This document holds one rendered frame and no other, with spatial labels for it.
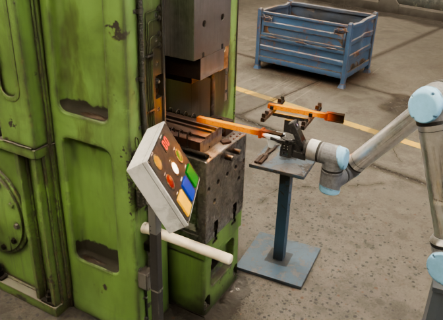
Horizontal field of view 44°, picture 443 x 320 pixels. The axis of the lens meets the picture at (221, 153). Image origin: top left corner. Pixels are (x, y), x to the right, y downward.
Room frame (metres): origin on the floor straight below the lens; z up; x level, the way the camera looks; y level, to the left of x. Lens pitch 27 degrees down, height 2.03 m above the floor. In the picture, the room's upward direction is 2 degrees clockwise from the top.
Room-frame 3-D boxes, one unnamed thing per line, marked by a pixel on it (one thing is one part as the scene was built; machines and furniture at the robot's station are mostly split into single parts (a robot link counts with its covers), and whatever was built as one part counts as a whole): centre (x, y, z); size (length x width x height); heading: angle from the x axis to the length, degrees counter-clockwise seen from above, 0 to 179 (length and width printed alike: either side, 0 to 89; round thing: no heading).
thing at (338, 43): (6.38, -1.06, 0.36); 1.20 x 0.80 x 0.72; 55
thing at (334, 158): (2.03, -0.46, 1.02); 0.12 x 0.09 x 0.10; 61
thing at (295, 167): (2.65, -0.36, 0.70); 0.40 x 0.30 x 0.02; 156
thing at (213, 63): (2.39, 0.23, 1.32); 0.42 x 0.20 x 0.10; 61
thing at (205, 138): (2.39, 0.23, 0.96); 0.42 x 0.20 x 0.09; 61
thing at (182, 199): (1.64, 0.13, 1.01); 0.07 x 0.05 x 0.07; 176
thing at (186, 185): (1.74, 0.12, 1.01); 0.07 x 0.05 x 0.07; 176
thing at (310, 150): (2.07, -0.39, 1.02); 0.10 x 0.05 x 0.09; 151
